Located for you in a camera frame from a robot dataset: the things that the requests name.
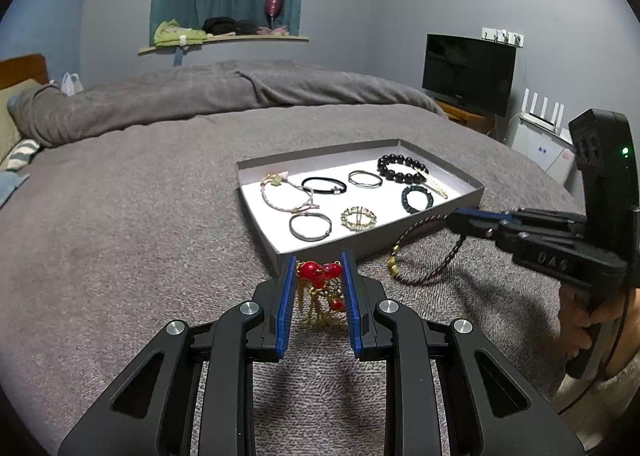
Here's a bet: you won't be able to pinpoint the black cloth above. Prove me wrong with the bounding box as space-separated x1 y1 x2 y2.
202 17 258 36

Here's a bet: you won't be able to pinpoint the white wall hooks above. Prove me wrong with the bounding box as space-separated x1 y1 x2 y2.
481 27 526 47

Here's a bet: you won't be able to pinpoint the olive pillow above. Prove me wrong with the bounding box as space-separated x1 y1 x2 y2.
0 79 43 167

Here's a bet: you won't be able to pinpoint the gold oval brooch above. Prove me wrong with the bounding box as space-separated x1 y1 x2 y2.
341 206 377 232

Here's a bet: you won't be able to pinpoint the white router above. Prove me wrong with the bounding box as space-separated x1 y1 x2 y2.
520 89 571 137

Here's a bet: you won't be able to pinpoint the wooden window sill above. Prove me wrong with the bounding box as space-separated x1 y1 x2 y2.
138 34 309 56

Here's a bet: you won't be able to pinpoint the grey knit bed cover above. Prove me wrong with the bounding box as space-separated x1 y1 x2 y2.
0 103 586 456

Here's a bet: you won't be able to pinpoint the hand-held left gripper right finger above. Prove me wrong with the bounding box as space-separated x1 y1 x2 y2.
341 251 586 456

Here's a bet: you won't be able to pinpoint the blue bead bracelet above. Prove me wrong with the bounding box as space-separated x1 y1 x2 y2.
401 184 433 213

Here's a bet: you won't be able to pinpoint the large silver bangle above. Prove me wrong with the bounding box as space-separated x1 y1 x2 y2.
289 212 333 242

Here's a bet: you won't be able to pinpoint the black hair tie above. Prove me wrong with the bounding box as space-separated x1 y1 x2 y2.
301 177 348 196

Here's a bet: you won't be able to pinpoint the wooden headboard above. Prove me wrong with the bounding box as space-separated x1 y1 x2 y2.
0 54 50 89

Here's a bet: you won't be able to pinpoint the gold ornament with red beads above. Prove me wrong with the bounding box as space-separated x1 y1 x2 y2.
296 260 351 329

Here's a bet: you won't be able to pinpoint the grey folded duvet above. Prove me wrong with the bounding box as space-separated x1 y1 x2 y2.
10 60 448 149

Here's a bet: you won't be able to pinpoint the grey cardboard box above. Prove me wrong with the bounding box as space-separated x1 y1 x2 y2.
236 138 485 271

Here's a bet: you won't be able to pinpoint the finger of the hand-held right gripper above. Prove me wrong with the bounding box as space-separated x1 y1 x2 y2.
446 207 588 236
487 225 588 249

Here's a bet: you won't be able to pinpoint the dark braided bracelet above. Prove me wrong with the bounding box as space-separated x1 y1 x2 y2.
386 215 466 286

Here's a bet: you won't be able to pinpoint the black monitor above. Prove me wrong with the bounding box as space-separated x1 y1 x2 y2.
421 33 517 118

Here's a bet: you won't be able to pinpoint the black bead bracelet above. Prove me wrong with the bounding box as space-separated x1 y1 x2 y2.
377 154 428 185

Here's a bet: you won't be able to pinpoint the person's right forearm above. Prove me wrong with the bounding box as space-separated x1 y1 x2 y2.
555 361 640 452

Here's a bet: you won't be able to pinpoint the thin silver bangle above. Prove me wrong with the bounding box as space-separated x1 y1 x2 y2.
348 170 384 188

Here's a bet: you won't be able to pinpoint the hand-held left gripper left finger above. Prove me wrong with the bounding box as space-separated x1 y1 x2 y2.
57 256 297 456

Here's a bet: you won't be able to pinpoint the person's right hand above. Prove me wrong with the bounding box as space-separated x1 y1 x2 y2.
557 286 640 373

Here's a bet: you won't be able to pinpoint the wooden stand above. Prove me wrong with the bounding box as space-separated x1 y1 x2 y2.
434 98 493 134

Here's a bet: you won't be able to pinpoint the striped pillow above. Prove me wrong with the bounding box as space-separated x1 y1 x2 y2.
2 138 41 169

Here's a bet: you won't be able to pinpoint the blue cloth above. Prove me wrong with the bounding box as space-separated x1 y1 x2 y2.
0 171 30 209

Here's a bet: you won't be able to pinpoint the white appliance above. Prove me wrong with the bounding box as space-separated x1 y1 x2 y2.
505 116 576 174

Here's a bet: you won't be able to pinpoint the braided cord bracelet with flower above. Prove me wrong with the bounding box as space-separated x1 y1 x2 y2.
260 171 321 213

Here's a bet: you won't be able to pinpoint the green cloth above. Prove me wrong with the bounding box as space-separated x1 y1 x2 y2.
153 19 207 48

